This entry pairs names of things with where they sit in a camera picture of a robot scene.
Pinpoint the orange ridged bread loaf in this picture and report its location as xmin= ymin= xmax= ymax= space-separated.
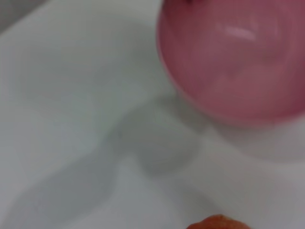
xmin=185 ymin=214 xmax=251 ymax=229

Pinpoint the pink plastic bowl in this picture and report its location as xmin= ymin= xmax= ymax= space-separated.
xmin=156 ymin=0 xmax=305 ymax=127

